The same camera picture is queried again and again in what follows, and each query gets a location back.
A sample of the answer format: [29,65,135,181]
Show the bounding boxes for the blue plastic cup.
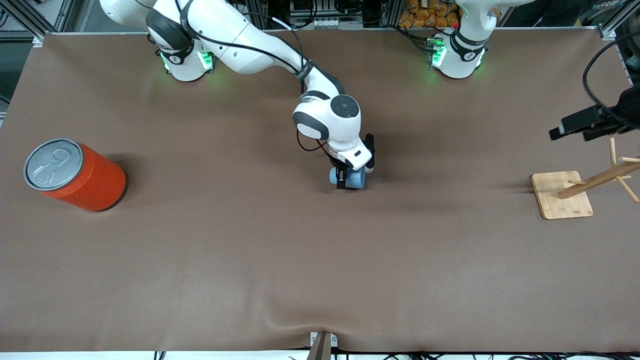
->
[328,166,367,191]

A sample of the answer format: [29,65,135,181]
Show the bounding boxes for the wooden mug rack stand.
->
[530,137,640,221]

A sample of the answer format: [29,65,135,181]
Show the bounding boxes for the white power strip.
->
[292,17,364,30]

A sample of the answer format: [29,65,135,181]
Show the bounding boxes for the pile of orange bread rolls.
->
[398,0,462,29]

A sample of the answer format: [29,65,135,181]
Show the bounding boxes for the orange can with silver lid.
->
[23,138,128,213]

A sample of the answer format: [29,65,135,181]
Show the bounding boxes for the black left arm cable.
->
[582,40,623,112]

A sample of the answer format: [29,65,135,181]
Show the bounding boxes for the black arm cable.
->
[175,0,331,151]
[582,40,623,112]

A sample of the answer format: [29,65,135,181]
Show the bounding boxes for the silver aluminium frame post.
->
[381,0,404,27]

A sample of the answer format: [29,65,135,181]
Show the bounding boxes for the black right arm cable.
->
[175,0,331,151]

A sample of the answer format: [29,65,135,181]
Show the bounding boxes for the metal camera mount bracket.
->
[306,331,339,360]

